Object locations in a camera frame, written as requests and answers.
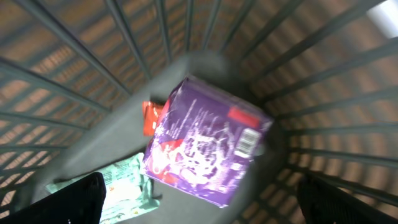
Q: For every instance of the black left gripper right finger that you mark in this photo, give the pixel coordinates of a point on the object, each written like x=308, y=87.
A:
x=322, y=203

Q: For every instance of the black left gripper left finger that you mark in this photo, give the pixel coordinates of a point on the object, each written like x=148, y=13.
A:
x=80, y=202

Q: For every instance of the mint green snack packet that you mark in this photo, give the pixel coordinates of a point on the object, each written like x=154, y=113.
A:
x=128, y=192

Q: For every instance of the red orange snack bar wrapper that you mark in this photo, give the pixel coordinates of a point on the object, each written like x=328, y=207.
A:
x=151, y=112

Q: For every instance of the purple Carefree packet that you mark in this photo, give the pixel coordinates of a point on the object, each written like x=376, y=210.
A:
x=204, y=141

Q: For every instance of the grey plastic mesh basket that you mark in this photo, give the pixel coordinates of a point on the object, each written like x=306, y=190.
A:
x=75, y=73

